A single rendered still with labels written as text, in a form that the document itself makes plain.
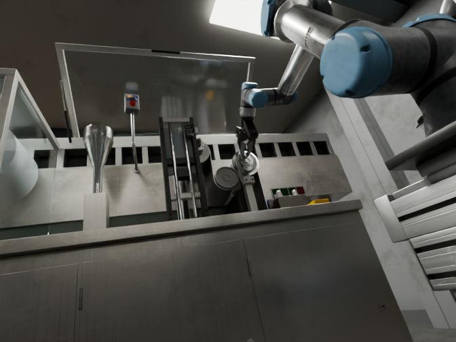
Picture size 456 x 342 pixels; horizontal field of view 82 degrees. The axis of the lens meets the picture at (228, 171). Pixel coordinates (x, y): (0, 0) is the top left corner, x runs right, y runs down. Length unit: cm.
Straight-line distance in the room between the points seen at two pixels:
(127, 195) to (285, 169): 103
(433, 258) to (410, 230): 6
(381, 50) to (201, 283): 73
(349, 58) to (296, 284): 71
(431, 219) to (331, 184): 145
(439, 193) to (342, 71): 26
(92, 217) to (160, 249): 48
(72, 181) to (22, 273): 81
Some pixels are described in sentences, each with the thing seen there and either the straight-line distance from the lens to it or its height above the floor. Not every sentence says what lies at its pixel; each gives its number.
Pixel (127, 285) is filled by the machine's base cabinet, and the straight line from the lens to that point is 86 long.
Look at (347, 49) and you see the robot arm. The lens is 53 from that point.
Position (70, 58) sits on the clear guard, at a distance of 172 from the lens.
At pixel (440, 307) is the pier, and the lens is 342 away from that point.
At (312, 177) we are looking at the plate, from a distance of 193.
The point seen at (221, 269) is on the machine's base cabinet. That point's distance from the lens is 89.
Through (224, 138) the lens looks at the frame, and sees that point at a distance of 183.
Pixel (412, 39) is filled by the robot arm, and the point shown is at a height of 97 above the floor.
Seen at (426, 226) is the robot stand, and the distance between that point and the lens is 58.
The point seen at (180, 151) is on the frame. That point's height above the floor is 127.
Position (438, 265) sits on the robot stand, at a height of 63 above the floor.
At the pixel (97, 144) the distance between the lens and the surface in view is 142.
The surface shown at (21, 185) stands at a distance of 132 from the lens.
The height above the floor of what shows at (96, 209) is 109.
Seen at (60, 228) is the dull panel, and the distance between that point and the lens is 158.
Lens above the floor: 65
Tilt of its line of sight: 25 degrees up
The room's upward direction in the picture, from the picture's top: 12 degrees counter-clockwise
